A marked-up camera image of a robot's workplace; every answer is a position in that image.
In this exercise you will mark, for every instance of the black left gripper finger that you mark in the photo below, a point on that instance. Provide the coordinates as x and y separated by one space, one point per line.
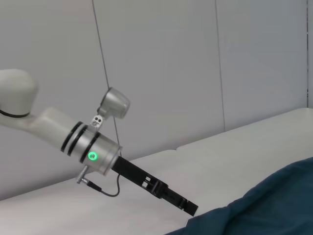
182 202

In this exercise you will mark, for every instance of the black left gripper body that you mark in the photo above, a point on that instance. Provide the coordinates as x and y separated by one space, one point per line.
137 173

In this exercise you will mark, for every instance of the teal blue shirt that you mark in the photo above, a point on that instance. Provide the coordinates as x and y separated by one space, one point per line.
269 203

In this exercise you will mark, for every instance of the metal left wrist connector plug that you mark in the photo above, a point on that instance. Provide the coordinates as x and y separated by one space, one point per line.
84 180

